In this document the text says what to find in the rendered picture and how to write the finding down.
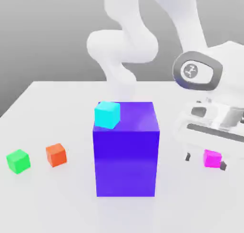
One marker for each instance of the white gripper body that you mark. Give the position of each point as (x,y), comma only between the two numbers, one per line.
(202,139)

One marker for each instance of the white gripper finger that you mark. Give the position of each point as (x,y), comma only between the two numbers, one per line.
(188,156)
(223,165)

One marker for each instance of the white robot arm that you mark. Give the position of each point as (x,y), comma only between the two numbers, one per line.
(122,45)

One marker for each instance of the small magenta cube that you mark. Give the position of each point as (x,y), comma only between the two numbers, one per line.
(212,159)

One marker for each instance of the small cyan cube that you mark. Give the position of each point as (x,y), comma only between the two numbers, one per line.
(106,114)

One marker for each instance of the small orange cube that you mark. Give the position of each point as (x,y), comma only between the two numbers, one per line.
(56,156)

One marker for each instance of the small green cube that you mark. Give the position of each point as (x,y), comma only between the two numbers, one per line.
(18,162)

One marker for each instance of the large blue box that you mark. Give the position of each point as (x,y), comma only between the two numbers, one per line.
(125,160)

